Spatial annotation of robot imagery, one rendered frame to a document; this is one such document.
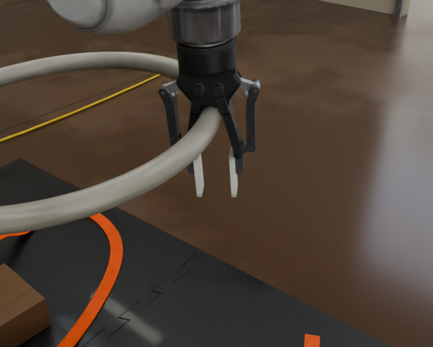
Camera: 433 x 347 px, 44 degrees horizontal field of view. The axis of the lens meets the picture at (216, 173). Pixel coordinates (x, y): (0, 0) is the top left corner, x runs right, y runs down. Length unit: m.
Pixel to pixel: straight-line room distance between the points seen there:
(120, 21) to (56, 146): 2.36
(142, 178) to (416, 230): 1.76
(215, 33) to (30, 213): 0.29
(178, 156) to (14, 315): 1.17
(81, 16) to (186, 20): 0.20
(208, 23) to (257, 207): 1.66
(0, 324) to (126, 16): 1.34
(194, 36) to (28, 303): 1.24
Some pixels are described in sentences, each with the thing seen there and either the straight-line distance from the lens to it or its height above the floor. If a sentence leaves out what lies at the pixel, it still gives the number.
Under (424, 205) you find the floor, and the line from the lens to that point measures 2.42.
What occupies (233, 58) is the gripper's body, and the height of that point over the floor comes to 1.07.
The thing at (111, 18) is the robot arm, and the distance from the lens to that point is 0.46.
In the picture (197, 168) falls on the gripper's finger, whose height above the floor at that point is 0.90.
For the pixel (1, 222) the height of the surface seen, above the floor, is 0.97.
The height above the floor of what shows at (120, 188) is 0.98.
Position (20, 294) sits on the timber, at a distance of 1.77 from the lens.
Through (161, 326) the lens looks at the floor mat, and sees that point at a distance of 1.75.
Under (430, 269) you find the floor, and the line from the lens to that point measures 2.09.
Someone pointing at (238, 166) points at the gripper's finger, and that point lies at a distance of 0.76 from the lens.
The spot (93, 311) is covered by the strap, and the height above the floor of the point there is 0.02.
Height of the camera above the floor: 1.30
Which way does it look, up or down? 32 degrees down
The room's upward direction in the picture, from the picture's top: straight up
